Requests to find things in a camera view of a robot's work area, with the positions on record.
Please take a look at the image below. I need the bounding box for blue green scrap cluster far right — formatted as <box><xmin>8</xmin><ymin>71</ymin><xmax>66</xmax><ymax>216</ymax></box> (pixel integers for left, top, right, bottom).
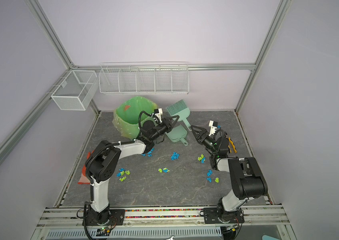
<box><xmin>206</xmin><ymin>170</ymin><xmax>219</xmax><ymax>183</ymax></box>

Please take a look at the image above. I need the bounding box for blue paper scrap cluster centre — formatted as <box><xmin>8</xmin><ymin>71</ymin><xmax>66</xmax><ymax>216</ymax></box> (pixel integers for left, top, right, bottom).
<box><xmin>171</xmin><ymin>152</ymin><xmax>179</xmax><ymax>161</ymax></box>

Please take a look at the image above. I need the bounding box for paper scrap cluster far left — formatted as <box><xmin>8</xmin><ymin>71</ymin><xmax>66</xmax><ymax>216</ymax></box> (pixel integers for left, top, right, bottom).
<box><xmin>117</xmin><ymin>168</ymin><xmax>131</xmax><ymax>182</ymax></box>

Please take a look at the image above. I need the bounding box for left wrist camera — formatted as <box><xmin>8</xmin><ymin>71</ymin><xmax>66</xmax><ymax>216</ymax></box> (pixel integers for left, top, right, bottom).
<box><xmin>153</xmin><ymin>108</ymin><xmax>163</xmax><ymax>124</ymax></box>

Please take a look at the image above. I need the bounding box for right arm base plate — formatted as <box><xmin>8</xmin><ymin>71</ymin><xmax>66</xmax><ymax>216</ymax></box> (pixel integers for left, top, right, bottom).
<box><xmin>201</xmin><ymin>207</ymin><xmax>244</xmax><ymax>224</ymax></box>

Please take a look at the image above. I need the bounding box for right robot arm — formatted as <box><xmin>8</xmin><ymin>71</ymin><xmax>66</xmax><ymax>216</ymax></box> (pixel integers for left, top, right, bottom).
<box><xmin>190</xmin><ymin>125</ymin><xmax>268</xmax><ymax>214</ymax></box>

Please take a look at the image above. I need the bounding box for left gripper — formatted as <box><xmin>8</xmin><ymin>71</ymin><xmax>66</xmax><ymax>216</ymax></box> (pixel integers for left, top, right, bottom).
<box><xmin>150</xmin><ymin>115</ymin><xmax>179</xmax><ymax>142</ymax></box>

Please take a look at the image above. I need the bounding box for aluminium front rail frame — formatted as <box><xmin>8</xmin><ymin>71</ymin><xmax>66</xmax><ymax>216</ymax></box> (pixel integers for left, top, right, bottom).
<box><xmin>32</xmin><ymin>205</ymin><xmax>296</xmax><ymax>240</ymax></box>

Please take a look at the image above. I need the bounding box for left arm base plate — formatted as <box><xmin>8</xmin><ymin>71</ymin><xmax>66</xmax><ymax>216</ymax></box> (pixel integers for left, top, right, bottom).
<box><xmin>83</xmin><ymin>209</ymin><xmax>126</xmax><ymax>227</ymax></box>

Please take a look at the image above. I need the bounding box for green blue scrap cluster front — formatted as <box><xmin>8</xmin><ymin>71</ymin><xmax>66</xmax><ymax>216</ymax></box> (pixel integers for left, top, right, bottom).
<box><xmin>158</xmin><ymin>168</ymin><xmax>170</xmax><ymax>173</ymax></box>

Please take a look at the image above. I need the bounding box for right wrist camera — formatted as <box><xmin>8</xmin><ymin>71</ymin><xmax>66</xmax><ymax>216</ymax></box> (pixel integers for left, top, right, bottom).
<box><xmin>208</xmin><ymin>121</ymin><xmax>218</xmax><ymax>136</ymax></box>

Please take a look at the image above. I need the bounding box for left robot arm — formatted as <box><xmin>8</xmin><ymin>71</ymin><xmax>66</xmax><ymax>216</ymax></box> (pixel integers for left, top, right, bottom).
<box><xmin>85</xmin><ymin>115</ymin><xmax>179</xmax><ymax>215</ymax></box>

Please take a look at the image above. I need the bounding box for red rubber glove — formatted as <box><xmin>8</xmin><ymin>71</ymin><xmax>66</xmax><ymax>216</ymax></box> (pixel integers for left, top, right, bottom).
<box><xmin>78</xmin><ymin>151</ymin><xmax>93</xmax><ymax>185</ymax></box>

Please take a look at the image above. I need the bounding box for green trash bin with bag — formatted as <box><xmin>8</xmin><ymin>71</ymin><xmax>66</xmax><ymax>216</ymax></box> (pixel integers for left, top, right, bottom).
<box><xmin>112</xmin><ymin>96</ymin><xmax>159</xmax><ymax>140</ymax></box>

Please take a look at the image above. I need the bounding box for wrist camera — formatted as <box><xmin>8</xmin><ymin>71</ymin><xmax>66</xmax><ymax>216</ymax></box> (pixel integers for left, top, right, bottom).
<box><xmin>153</xmin><ymin>108</ymin><xmax>163</xmax><ymax>124</ymax></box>
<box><xmin>208</xmin><ymin>121</ymin><xmax>218</xmax><ymax>136</ymax></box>

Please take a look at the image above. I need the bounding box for long white wire basket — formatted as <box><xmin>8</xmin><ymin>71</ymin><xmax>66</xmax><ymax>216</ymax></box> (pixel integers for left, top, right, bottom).
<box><xmin>99</xmin><ymin>62</ymin><xmax>189</xmax><ymax>95</ymax></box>

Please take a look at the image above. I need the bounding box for paper scrap cluster near bin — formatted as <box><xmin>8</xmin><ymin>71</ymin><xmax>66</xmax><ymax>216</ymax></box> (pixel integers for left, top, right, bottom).
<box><xmin>142</xmin><ymin>148</ymin><xmax>155</xmax><ymax>157</ymax></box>

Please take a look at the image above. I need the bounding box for green hand brush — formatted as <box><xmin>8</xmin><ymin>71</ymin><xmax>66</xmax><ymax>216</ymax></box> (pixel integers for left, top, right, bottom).
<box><xmin>166</xmin><ymin>100</ymin><xmax>191</xmax><ymax>131</ymax></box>

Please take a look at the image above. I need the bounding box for green plastic dustpan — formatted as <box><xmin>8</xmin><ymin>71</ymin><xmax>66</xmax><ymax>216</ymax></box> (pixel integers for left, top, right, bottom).
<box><xmin>165</xmin><ymin>125</ymin><xmax>188</xmax><ymax>146</ymax></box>

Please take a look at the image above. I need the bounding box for small white mesh basket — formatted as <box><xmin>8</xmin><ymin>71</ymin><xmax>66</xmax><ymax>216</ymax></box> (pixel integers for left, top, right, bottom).
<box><xmin>51</xmin><ymin>70</ymin><xmax>99</xmax><ymax>111</ymax></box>

